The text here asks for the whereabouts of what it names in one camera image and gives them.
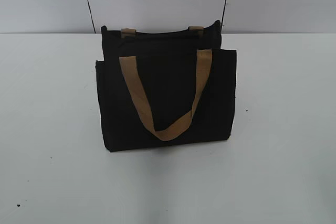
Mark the black tote bag tan handles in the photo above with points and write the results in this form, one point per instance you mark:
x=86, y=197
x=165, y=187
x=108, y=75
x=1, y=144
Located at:
x=165, y=89

